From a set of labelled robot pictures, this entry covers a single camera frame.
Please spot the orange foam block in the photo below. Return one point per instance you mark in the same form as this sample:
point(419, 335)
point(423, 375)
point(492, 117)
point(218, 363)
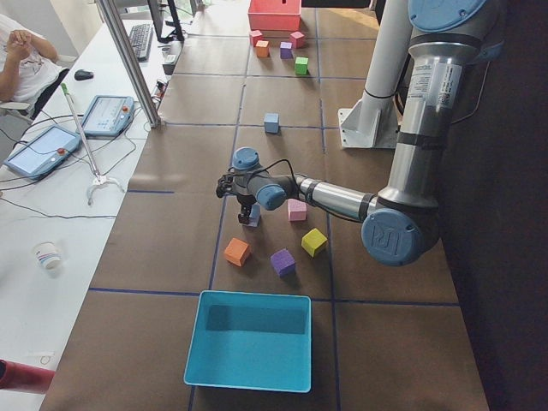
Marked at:
point(262, 49)
point(237, 252)

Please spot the black keyboard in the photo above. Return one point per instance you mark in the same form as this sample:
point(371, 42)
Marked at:
point(140, 38)

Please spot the green foam block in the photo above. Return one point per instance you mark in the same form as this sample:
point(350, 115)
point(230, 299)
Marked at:
point(301, 66)

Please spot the red cylinder bottle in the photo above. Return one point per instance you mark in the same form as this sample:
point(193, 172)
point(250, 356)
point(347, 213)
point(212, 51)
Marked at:
point(24, 378)

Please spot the purple foam block right side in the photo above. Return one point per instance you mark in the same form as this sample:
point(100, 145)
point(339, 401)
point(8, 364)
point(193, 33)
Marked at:
point(285, 49)

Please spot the light blue foam block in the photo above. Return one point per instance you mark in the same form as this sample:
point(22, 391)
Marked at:
point(254, 217)
point(271, 123)

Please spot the yellow foam block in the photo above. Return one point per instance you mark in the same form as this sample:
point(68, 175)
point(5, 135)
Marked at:
point(313, 242)

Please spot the paper cup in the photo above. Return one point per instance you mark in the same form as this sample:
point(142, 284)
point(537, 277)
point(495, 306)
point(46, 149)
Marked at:
point(47, 255)

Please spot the black computer mouse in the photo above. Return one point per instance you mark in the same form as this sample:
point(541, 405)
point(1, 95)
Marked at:
point(82, 74)

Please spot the crimson foam block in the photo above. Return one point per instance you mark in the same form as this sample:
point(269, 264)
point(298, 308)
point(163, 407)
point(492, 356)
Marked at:
point(297, 39)

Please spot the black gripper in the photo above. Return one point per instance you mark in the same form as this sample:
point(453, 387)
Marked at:
point(244, 202)

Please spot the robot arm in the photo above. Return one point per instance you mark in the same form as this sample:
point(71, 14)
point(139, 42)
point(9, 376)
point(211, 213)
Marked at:
point(421, 52)

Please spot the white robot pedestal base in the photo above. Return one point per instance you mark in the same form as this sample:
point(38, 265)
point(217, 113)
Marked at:
point(372, 121)

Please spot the person in white shirt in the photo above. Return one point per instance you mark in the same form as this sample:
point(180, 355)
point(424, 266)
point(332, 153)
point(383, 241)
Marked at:
point(29, 70)

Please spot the pink foam block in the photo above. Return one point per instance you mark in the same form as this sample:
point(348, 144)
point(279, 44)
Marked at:
point(297, 210)

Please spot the red plastic bin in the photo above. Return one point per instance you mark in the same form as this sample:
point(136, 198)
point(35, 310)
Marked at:
point(274, 15)

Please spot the aluminium frame post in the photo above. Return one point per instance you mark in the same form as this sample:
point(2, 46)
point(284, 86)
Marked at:
point(118, 32)

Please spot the teach pendant near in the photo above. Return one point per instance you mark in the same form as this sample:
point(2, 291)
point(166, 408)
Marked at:
point(44, 153)

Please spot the purple foam block left side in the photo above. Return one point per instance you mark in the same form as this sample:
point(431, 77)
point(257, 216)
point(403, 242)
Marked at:
point(283, 262)

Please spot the orange foam block right side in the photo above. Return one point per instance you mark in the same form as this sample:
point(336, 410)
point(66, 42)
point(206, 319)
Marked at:
point(262, 49)

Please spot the purple foam block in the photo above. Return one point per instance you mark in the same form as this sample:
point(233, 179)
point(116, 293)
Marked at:
point(283, 262)
point(285, 49)

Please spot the teach pendant far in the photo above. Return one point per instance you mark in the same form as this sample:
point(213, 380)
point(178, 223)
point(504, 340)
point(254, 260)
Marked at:
point(107, 116)

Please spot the reacher grabber tool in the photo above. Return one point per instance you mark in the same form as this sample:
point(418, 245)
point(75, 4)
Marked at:
point(99, 179)

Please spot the orange foam block left side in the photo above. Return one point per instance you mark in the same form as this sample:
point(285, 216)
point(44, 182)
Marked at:
point(237, 252)

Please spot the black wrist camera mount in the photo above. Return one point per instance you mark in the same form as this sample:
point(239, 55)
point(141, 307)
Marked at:
point(225, 185)

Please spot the teach pendant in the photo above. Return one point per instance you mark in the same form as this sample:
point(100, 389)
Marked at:
point(107, 116)
point(44, 153)

